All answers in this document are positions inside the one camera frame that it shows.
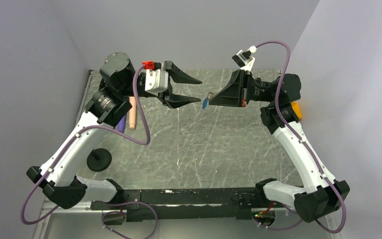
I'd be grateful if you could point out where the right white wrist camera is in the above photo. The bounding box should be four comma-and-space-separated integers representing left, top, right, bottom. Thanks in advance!
232, 45, 257, 71

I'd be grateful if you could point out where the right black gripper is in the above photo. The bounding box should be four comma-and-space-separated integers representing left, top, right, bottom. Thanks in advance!
209, 69, 277, 107

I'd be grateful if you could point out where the purple microphone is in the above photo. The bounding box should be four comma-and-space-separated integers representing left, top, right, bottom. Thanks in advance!
117, 116, 126, 133

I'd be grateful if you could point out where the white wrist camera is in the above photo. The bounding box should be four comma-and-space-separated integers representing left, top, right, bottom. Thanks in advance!
142, 61, 169, 95
232, 45, 257, 71

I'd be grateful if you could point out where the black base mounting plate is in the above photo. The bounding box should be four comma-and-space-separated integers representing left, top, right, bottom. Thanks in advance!
91, 187, 274, 222

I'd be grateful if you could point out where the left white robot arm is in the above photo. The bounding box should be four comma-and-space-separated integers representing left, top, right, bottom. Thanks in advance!
27, 52, 200, 209

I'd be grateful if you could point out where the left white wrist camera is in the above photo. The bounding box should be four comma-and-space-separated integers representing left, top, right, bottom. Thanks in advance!
142, 61, 169, 95

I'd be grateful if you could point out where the round gold black disc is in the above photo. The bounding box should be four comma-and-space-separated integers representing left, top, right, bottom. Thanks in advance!
86, 148, 112, 172

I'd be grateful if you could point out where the aluminium frame rail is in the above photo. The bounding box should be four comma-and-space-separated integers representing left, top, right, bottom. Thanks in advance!
32, 198, 96, 239

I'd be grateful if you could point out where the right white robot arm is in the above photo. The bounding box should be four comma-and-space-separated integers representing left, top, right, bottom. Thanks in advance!
208, 70, 350, 223

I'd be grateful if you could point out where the pink microphone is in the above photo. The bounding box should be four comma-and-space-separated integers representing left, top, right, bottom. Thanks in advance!
128, 96, 137, 129

